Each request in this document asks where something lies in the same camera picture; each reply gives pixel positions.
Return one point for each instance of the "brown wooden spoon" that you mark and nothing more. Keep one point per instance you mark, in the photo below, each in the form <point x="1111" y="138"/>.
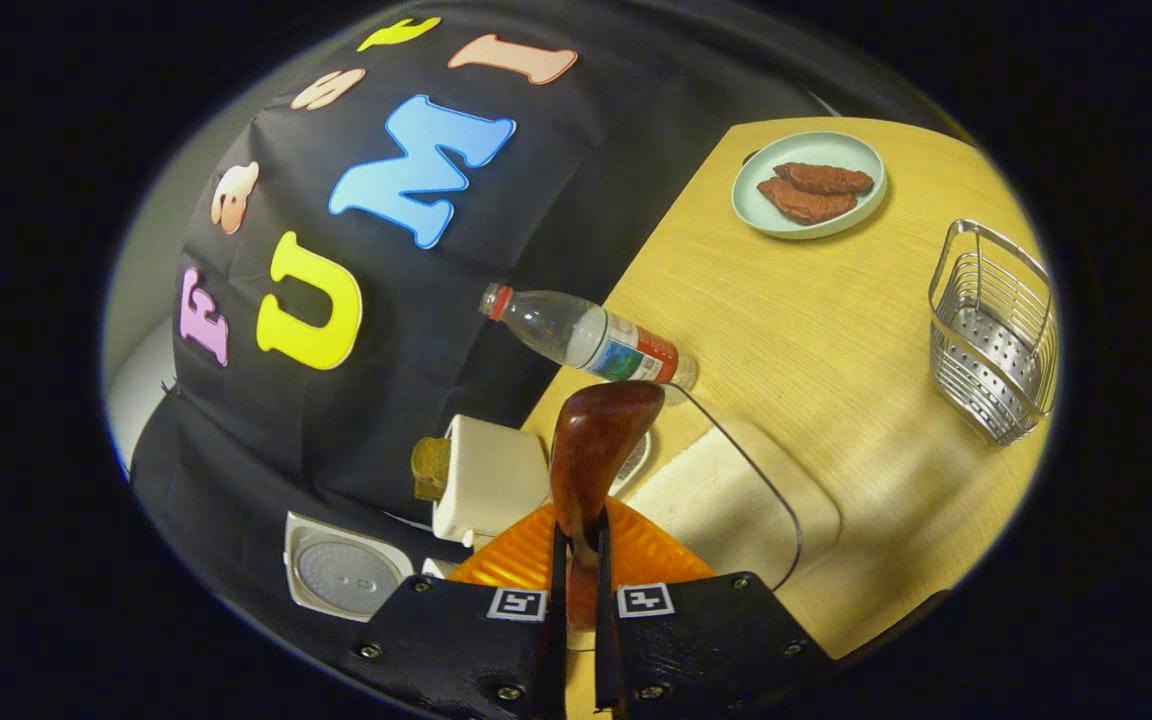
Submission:
<point x="596" y="440"/>

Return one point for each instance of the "clear plastic water bottle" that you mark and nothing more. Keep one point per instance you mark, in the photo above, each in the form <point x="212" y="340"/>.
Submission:
<point x="586" y="335"/>

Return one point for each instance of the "pale green plate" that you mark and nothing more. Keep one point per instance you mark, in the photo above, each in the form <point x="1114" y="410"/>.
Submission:
<point x="756" y="215"/>

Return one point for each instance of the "toasted bread slice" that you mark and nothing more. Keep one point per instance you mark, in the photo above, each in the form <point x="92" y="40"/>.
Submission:
<point x="430" y="468"/>

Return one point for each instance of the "white rice cooker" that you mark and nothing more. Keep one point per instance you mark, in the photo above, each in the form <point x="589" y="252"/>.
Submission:
<point x="346" y="570"/>

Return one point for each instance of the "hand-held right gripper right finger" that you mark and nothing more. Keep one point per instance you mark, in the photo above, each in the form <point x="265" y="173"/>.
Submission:
<point x="604" y="650"/>

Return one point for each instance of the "brown meat slice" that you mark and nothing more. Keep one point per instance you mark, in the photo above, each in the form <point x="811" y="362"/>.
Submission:
<point x="801" y="205"/>
<point x="826" y="178"/>

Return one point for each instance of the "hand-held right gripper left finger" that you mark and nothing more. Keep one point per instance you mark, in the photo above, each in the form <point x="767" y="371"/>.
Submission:
<point x="559" y="650"/>

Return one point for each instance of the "white toaster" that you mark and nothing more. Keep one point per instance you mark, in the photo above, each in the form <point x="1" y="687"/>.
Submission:
<point x="491" y="480"/>

